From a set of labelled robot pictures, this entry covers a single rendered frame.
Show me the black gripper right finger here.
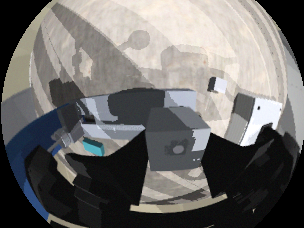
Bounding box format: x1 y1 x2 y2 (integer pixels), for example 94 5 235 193
200 133 275 198

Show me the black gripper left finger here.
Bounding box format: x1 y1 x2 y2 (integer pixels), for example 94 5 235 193
64 129 149 206

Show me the light blue rectangular block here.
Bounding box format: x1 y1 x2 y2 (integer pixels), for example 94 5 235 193
83 138 105 157

